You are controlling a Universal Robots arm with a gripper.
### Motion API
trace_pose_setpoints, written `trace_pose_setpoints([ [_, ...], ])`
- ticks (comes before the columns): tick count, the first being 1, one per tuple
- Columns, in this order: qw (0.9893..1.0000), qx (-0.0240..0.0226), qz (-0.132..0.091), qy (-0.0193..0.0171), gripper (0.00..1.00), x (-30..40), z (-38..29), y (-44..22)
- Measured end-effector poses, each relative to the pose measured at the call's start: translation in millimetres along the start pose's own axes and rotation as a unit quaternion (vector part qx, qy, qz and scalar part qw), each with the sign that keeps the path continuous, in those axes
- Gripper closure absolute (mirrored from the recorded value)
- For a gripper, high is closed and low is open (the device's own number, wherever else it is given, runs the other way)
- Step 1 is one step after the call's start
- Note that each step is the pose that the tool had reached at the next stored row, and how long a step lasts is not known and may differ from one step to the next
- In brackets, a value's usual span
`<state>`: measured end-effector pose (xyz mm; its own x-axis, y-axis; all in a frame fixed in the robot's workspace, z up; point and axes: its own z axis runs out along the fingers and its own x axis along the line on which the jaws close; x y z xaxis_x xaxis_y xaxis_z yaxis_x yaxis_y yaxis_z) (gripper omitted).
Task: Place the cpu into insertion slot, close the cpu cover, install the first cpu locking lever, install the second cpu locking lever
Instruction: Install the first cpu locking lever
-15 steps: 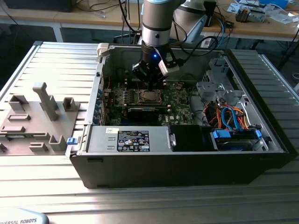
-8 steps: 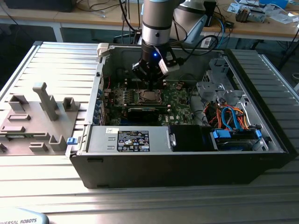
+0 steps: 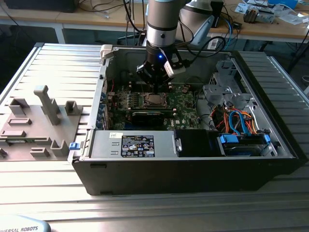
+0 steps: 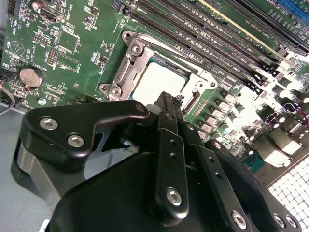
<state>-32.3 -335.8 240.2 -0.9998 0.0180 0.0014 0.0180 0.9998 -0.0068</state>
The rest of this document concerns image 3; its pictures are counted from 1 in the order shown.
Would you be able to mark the green motherboard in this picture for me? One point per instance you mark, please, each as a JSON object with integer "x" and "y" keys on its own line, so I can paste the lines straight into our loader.
{"x": 187, "y": 113}

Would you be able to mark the grey parts rack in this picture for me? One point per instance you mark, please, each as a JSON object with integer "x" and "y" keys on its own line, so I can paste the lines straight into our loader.
{"x": 36, "y": 135}

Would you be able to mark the grey power supply with label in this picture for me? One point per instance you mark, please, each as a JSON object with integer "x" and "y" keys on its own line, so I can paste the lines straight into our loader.
{"x": 103, "y": 145}

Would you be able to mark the small silver metal bracket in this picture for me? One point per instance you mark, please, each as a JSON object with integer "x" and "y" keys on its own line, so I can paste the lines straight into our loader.
{"x": 178, "y": 145}

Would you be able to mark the black drive bay box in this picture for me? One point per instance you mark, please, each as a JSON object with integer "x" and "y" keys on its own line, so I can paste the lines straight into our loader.
{"x": 193, "y": 143}

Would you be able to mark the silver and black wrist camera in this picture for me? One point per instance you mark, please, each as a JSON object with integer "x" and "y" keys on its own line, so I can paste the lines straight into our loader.
{"x": 170, "y": 69}

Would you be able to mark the black monitor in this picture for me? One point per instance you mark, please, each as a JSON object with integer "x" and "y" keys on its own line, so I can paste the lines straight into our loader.
{"x": 38, "y": 4}

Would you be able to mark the dark CPU cooler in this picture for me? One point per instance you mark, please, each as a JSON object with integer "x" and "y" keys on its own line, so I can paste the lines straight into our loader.
{"x": 251, "y": 15}

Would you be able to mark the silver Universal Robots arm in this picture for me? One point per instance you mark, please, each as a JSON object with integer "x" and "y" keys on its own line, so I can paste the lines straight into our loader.
{"x": 160, "y": 24}

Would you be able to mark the pale grey slanted stand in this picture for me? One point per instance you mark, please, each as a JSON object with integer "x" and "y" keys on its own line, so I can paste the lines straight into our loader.
{"x": 205, "y": 30}

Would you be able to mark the black graphics card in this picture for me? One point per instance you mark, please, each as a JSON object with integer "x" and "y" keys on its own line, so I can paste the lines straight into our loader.
{"x": 147, "y": 118}

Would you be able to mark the light wooden desk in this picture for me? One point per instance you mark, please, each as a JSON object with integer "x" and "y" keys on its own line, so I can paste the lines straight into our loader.
{"x": 263, "y": 31}
{"x": 72, "y": 18}

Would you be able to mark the round coin cell battery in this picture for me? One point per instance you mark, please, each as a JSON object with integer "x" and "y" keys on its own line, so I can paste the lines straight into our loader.
{"x": 185, "y": 89}

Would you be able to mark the beige case latch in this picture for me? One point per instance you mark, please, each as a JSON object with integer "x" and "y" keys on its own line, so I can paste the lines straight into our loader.
{"x": 106, "y": 52}

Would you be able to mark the grey metal drive cage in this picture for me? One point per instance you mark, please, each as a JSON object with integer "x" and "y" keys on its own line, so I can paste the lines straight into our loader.
{"x": 218, "y": 93}

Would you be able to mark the hard disk in blue carrier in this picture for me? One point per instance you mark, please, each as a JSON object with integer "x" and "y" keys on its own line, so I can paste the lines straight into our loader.
{"x": 229, "y": 139}

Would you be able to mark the blue box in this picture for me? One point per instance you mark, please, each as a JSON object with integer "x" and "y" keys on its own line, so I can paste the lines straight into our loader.
{"x": 285, "y": 3}

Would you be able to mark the black open PC case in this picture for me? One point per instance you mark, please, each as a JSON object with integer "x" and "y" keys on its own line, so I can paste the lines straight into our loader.
{"x": 169, "y": 176}

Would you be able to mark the small blue case latch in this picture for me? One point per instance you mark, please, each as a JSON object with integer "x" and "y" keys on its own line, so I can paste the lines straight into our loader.
{"x": 74, "y": 146}

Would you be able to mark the grey Universal Robots teach pendant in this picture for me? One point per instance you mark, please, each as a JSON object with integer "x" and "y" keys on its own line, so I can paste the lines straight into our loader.
{"x": 21, "y": 226}

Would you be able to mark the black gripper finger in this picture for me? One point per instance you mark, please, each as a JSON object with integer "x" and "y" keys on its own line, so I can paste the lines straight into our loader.
{"x": 148, "y": 73}
{"x": 166, "y": 79}

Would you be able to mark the silver CPU with green edge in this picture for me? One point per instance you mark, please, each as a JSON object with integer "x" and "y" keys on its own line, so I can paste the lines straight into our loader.
{"x": 155, "y": 99}

